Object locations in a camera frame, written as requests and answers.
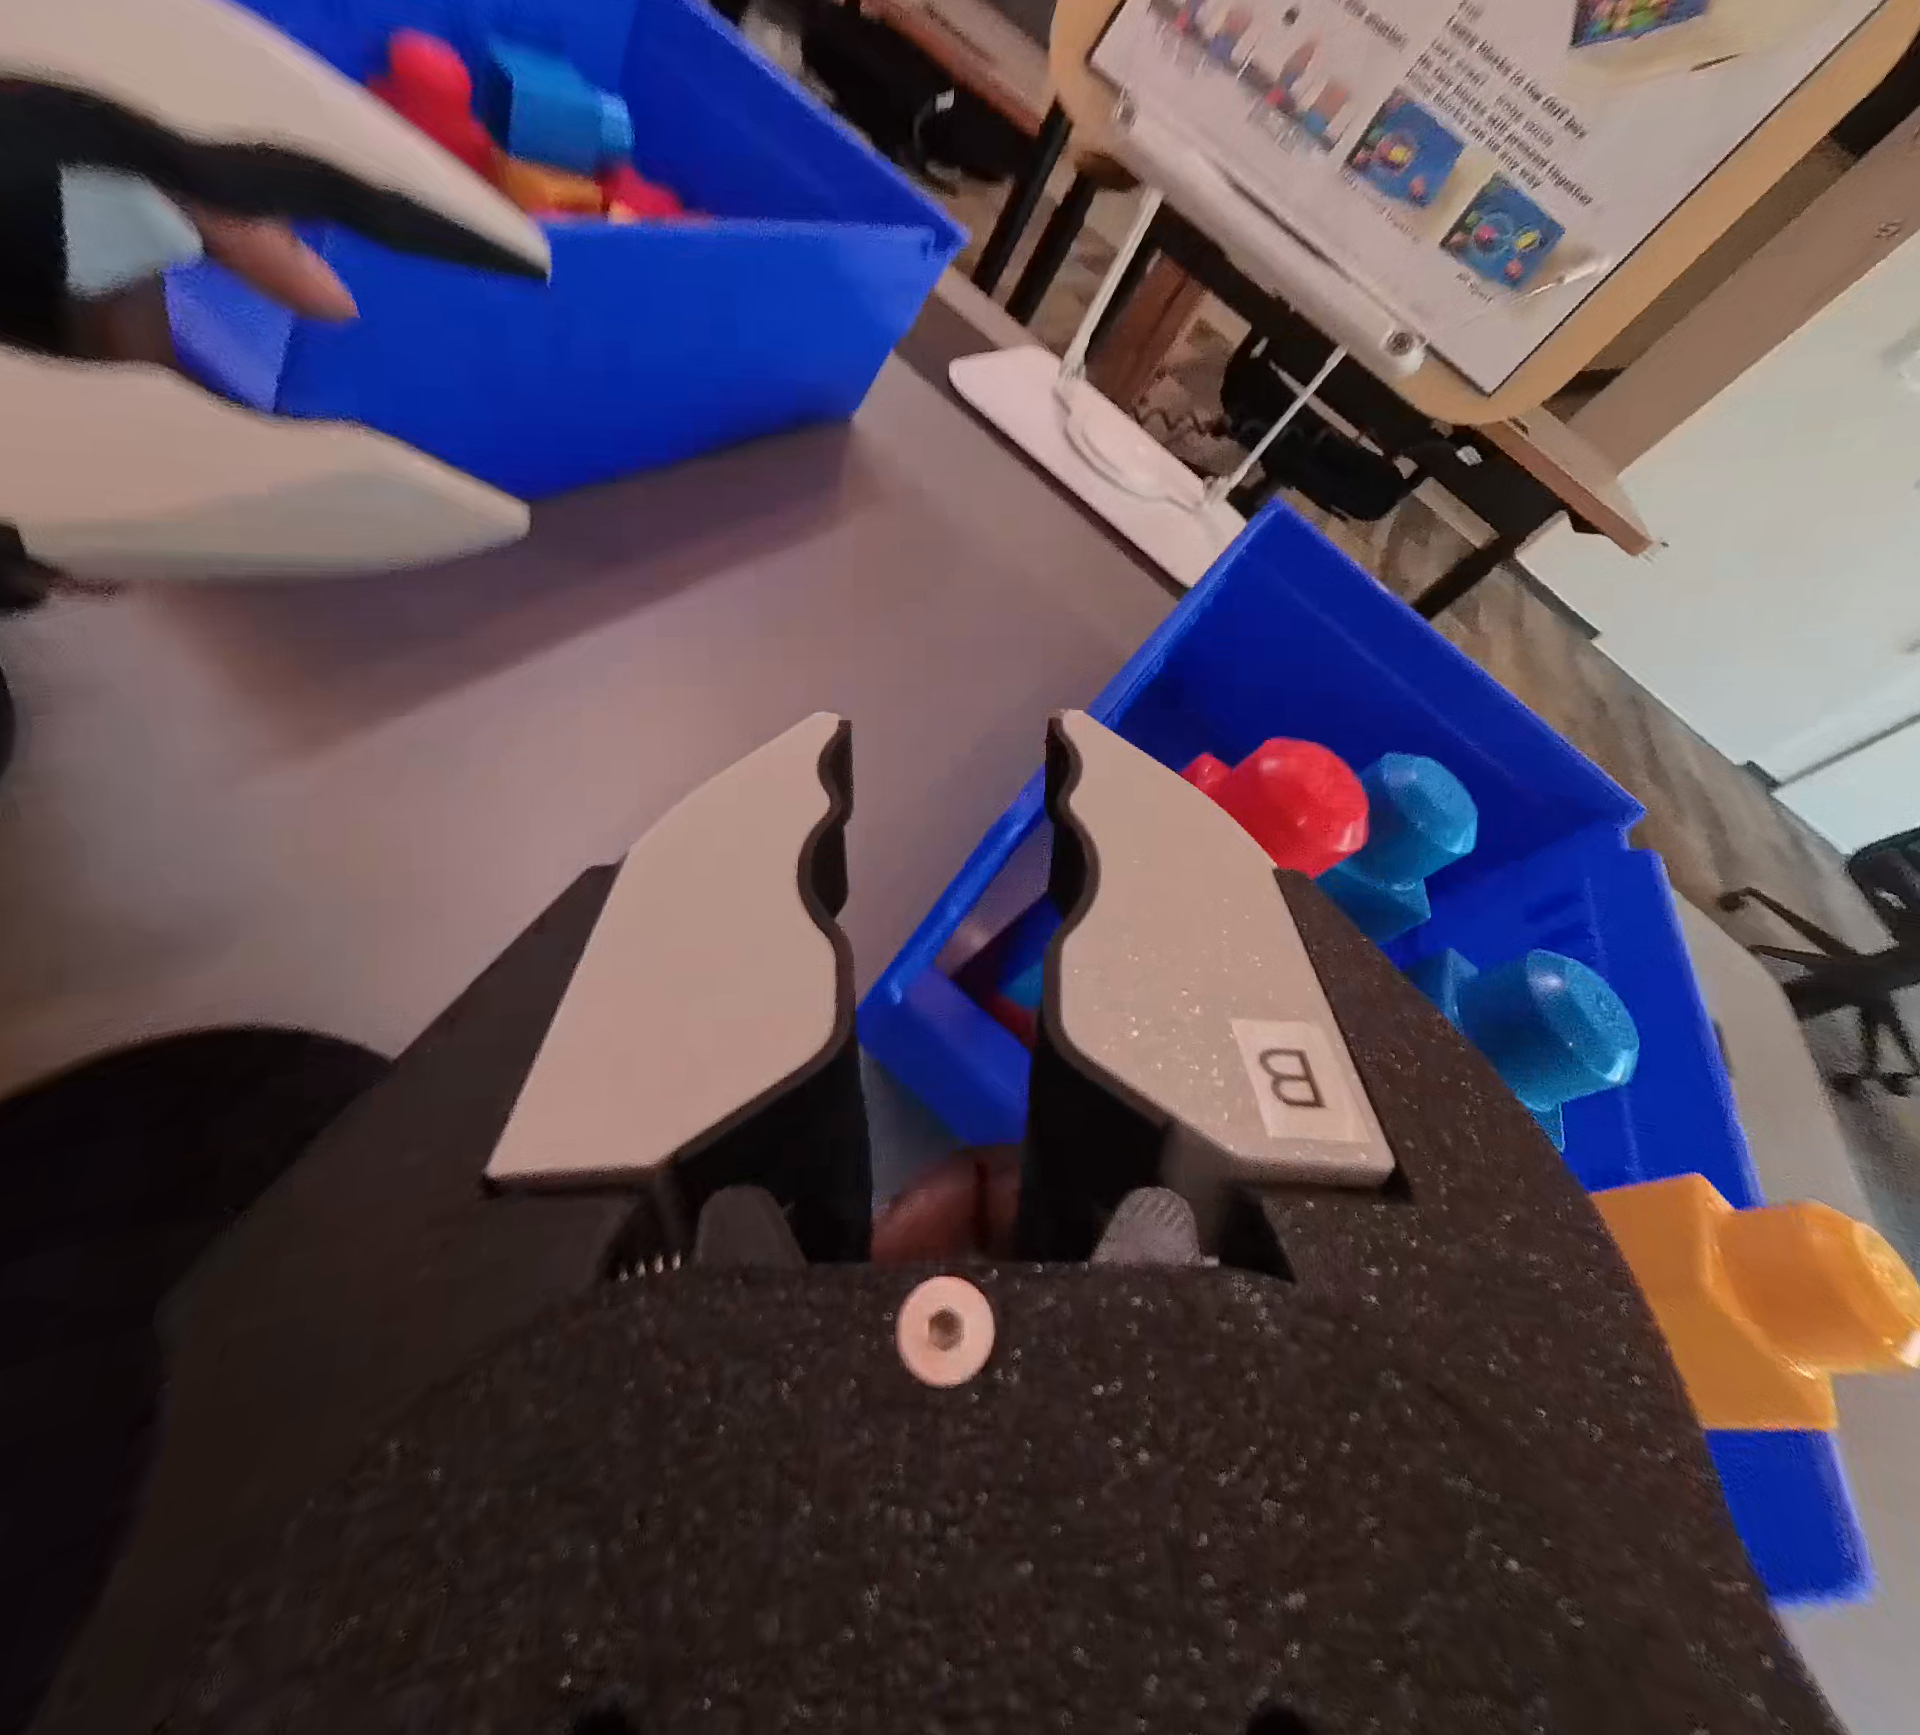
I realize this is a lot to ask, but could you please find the instruction poster on wooden board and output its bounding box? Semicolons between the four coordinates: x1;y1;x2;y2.
1045;0;1920;429

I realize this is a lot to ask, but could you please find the yellow toy block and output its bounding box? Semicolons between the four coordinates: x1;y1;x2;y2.
1585;1168;1920;1436

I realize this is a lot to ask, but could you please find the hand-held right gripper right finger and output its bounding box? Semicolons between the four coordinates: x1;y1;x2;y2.
1020;709;1400;1262

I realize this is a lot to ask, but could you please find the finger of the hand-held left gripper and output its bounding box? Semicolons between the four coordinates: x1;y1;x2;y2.
0;0;553;299
0;343;533;585

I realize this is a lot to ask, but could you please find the person's left hand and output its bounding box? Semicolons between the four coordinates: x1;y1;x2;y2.
74;211;361;363

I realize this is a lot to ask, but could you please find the blue plastic bin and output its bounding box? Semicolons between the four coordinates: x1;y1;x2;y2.
0;0;970;501
857;497;1880;1604

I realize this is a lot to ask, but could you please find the red toy block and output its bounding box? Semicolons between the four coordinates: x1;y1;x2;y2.
1175;733;1373;879

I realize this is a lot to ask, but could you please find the black dimpled pad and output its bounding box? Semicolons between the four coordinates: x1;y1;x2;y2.
0;1027;399;1735

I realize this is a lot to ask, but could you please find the blue toy block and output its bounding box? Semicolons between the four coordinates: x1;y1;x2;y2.
1316;751;1484;945
1401;947;1643;1155

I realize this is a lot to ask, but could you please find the white poster stand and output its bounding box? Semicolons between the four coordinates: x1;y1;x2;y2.
943;181;1428;591

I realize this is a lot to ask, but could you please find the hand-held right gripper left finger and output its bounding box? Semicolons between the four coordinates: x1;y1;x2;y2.
480;709;880;1262

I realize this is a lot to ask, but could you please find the wooden desk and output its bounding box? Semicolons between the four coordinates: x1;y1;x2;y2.
644;0;1660;559

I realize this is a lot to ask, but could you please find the black office chair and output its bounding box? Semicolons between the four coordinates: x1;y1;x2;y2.
1716;827;1920;1099

